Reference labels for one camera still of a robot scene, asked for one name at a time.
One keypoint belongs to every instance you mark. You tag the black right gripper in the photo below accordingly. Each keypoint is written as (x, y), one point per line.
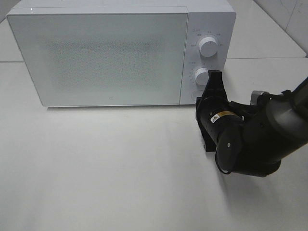
(220, 127)

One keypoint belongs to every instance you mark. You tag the white timer knob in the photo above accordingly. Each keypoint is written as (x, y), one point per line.
(201, 76)

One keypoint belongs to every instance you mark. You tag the white microwave door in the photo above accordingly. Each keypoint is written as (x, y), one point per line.
(100, 60)

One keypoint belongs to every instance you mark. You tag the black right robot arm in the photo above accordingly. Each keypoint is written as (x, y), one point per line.
(252, 139)

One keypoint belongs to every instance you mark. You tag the round white door button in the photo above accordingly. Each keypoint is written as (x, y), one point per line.
(196, 94)

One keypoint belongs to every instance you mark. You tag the white upper power knob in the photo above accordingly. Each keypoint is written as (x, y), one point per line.
(208, 46)

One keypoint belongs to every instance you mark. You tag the white microwave oven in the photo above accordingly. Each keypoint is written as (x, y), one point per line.
(204, 17)

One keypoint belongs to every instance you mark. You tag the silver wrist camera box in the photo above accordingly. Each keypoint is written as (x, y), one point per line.
(256, 96)

